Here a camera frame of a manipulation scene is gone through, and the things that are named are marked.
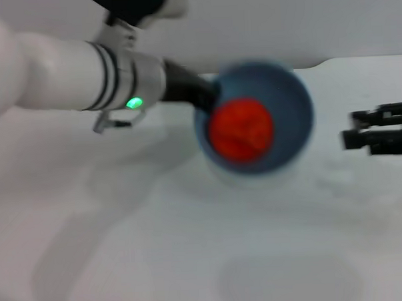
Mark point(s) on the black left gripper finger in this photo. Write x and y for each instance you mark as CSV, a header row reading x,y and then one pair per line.
x,y
210,100

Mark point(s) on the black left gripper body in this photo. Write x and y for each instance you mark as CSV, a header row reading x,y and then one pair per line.
x,y
181,86

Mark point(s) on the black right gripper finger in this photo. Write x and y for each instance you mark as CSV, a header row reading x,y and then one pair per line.
x,y
355,139
364,118

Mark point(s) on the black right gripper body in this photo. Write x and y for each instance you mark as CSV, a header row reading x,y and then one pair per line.
x,y
393,132

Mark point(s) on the orange fruit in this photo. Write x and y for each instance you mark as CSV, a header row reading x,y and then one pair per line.
x,y
240,130

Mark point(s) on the blue bowl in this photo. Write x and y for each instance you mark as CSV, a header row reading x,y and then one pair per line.
x,y
285,97

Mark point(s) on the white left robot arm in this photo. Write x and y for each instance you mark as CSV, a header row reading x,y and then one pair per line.
x,y
51,73

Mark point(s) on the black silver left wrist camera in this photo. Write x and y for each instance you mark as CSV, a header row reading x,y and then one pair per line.
x,y
138,6

